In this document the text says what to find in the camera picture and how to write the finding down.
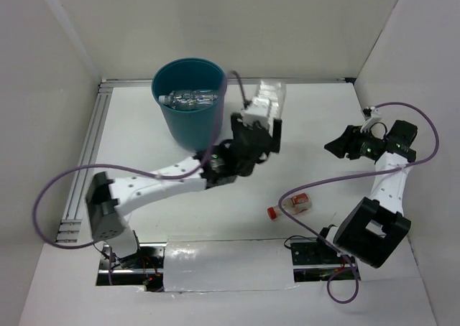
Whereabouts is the large clear square bottle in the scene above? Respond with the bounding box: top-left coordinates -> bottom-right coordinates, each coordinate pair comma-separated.
252,80 -> 287,119

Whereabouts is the clear bottle front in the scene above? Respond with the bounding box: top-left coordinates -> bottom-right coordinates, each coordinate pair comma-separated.
158,90 -> 194,111

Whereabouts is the red cap red label bottle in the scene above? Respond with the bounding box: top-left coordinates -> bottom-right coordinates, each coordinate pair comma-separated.
267,193 -> 312,220

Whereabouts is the clear bottle white cap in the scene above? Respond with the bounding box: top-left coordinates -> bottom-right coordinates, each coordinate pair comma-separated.
172,88 -> 221,111

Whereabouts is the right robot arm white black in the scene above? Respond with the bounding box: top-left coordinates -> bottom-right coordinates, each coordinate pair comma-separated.
313,120 -> 418,269

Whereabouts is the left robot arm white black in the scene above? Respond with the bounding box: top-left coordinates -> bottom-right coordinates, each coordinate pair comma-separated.
86,113 -> 282,269

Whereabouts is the teal plastic bin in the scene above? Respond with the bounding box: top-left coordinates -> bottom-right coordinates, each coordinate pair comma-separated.
151,57 -> 227,151

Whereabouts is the silver tape sheet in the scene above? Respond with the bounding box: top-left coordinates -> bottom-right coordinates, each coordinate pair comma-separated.
163,239 -> 295,292

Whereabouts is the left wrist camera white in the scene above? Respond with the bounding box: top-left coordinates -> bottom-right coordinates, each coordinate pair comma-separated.
242,96 -> 279,131

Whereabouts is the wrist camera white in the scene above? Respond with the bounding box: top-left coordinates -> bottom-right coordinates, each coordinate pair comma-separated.
360,106 -> 382,133
242,96 -> 279,131

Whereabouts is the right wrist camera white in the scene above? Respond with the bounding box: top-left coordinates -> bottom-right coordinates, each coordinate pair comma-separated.
360,106 -> 382,133

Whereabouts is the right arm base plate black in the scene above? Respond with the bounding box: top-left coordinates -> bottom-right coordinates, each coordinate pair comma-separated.
283,236 -> 354,283

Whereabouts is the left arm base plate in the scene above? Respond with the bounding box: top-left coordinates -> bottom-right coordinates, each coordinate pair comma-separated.
95,243 -> 167,293

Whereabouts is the aluminium frame rail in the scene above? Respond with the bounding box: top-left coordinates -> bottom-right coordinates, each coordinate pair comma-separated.
55,77 -> 354,242

